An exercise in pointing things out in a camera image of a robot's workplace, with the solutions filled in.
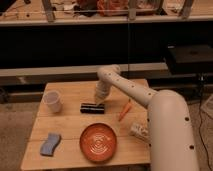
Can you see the beige rounded end effector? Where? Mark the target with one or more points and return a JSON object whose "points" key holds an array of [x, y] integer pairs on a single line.
{"points": [[102, 91]]}

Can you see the black striped eraser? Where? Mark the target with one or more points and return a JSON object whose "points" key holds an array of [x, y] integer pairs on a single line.
{"points": [[92, 108]]}

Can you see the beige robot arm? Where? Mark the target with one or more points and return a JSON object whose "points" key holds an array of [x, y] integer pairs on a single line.
{"points": [[169, 123]]}

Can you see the orange carrot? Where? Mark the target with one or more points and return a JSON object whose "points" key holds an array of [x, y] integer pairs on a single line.
{"points": [[125, 110]]}

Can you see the translucent plastic cup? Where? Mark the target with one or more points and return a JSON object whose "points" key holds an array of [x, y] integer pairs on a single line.
{"points": [[52, 100]]}

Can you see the wooden table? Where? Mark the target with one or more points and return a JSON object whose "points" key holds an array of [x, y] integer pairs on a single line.
{"points": [[70, 123]]}

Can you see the orange ridged plate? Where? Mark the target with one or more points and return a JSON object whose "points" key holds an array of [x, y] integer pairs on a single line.
{"points": [[98, 142]]}

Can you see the beige patterned can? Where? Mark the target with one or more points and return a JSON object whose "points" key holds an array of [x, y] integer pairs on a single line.
{"points": [[139, 131]]}

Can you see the blue sponge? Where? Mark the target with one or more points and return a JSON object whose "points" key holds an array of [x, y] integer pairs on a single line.
{"points": [[50, 144]]}

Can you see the black box on stand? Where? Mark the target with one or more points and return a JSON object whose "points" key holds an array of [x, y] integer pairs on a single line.
{"points": [[189, 59]]}

